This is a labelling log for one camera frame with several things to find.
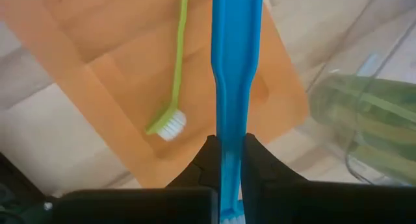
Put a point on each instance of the blue dish brush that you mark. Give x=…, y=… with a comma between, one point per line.
x=237, y=55

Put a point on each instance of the clear yellow soap pump bottle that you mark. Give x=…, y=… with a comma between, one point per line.
x=373, y=120

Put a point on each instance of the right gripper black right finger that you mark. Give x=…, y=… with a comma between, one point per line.
x=308, y=204

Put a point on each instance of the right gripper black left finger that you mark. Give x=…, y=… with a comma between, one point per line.
x=146, y=207

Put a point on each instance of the green dish brush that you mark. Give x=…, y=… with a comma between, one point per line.
x=169, y=125

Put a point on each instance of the orange translucent mat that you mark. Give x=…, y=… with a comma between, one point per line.
x=113, y=39

